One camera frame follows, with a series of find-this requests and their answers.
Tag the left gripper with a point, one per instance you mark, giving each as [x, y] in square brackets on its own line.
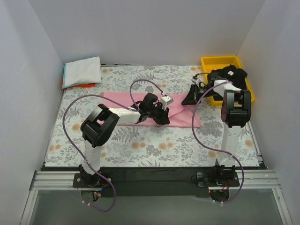
[161, 115]

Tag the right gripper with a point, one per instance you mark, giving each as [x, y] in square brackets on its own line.
[193, 91]

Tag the pink t-shirt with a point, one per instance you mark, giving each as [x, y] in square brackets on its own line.
[179, 116]

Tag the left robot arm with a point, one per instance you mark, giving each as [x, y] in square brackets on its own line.
[99, 125]

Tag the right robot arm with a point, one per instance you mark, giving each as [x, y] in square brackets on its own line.
[235, 113]

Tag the yellow plastic bin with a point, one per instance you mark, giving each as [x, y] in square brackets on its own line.
[209, 63]

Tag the black t-shirt in bin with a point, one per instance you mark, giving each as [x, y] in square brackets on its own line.
[232, 73]

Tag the folded orange t-shirt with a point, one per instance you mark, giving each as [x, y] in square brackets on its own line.
[80, 85]

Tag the folded teal t-shirt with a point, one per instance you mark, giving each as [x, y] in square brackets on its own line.
[63, 75]

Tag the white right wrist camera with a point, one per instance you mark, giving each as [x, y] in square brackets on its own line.
[196, 80]

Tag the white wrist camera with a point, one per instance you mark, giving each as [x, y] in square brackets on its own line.
[196, 80]
[165, 101]

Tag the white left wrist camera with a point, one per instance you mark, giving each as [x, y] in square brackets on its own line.
[165, 101]

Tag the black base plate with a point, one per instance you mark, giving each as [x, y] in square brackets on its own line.
[153, 190]

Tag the aluminium frame rail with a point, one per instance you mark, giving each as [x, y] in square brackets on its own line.
[54, 180]

